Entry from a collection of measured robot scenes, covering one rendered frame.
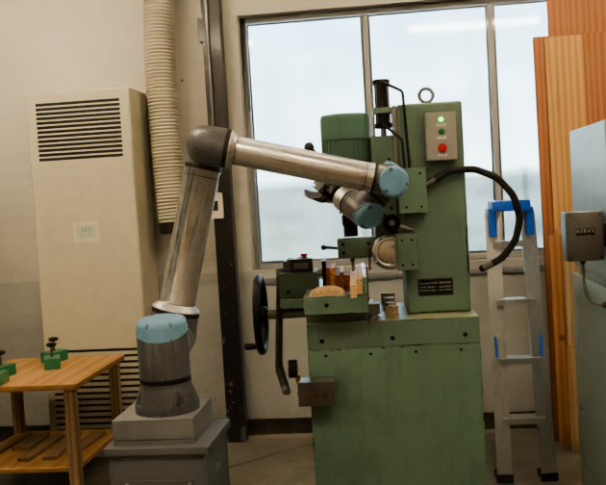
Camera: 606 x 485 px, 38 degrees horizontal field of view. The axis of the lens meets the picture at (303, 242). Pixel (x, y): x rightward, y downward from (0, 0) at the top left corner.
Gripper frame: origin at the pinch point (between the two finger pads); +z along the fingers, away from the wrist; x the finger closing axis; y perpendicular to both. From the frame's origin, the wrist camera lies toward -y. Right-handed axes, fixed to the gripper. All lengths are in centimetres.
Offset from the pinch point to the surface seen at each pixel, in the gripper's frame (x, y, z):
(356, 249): 12.5, -25.1, -9.8
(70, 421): 139, -10, 49
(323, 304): 31.8, -8.9, -31.0
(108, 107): 34, 7, 157
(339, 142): -13.7, -1.4, 4.2
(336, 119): -19.5, 3.0, 7.5
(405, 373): 35, -42, -48
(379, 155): -18.6, -12.6, -3.9
